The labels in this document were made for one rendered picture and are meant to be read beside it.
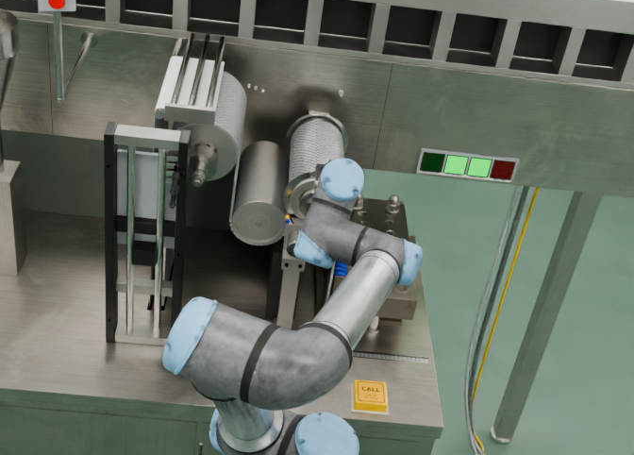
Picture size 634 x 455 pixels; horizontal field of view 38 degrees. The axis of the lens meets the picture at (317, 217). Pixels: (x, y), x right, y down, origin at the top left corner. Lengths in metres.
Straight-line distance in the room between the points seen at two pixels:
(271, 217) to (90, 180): 0.59
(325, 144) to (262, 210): 0.21
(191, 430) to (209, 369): 0.81
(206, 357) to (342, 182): 0.46
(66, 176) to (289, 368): 1.29
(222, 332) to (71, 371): 0.82
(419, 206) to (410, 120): 2.07
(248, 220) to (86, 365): 0.47
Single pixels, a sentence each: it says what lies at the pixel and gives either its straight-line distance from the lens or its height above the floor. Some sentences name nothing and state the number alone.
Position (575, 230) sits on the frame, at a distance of 2.73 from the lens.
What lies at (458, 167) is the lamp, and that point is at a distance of 2.33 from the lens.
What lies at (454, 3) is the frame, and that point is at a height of 1.60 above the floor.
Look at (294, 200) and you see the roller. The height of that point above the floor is 1.25.
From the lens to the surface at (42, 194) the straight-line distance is 2.47.
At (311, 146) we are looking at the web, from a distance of 2.05.
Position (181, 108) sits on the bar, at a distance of 1.85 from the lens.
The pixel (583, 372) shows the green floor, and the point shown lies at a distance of 3.68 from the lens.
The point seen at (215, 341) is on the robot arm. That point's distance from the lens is 1.27.
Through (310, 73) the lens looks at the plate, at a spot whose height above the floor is 1.39.
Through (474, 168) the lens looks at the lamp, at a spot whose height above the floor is 1.18.
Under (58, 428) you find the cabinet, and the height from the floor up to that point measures 0.76.
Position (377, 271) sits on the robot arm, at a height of 1.44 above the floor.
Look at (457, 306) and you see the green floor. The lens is 3.78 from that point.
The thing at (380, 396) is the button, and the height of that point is 0.92.
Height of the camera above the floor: 2.36
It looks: 35 degrees down
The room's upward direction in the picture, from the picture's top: 9 degrees clockwise
